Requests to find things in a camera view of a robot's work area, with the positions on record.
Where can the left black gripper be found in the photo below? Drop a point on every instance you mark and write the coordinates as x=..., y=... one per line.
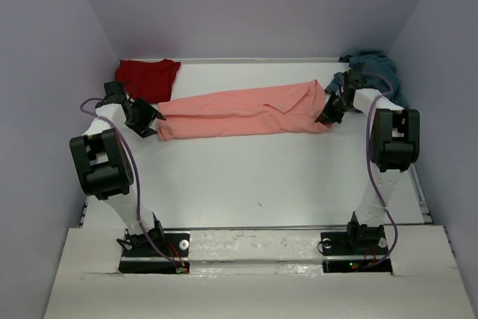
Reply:
x=149, y=113

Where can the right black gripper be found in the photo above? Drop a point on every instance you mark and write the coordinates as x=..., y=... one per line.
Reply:
x=328, y=113

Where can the pink t shirt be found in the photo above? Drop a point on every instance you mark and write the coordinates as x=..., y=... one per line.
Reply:
x=291, y=108

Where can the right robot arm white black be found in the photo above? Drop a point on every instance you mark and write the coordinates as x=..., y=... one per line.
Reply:
x=392, y=145

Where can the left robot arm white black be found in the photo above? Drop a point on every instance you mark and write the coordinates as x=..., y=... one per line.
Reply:
x=106, y=167

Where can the red folded t shirt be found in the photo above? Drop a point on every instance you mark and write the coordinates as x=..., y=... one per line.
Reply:
x=150, y=81

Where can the blue crumpled t shirt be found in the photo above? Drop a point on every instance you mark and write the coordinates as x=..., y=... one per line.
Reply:
x=378, y=72

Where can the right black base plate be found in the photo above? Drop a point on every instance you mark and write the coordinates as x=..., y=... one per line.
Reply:
x=341, y=257

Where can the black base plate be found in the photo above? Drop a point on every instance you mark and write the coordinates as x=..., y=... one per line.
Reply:
x=341, y=257
x=145, y=259

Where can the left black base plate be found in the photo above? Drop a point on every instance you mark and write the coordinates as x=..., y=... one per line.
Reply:
x=145, y=259

